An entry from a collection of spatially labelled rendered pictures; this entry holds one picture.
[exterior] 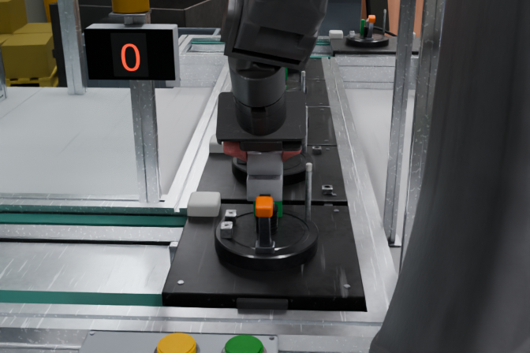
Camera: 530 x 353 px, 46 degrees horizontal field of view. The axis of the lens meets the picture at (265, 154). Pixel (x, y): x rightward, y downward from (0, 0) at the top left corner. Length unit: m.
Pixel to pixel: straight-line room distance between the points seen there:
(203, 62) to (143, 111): 1.05
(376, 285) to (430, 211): 0.64
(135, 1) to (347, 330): 0.50
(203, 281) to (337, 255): 0.18
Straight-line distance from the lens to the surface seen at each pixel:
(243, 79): 0.62
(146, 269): 0.92
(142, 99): 0.95
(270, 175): 0.79
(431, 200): 0.16
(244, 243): 0.82
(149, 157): 0.97
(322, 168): 1.09
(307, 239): 0.83
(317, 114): 1.38
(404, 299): 0.16
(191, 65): 1.99
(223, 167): 1.10
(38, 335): 0.77
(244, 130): 0.71
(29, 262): 0.98
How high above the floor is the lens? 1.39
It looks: 22 degrees down
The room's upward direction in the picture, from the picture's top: straight up
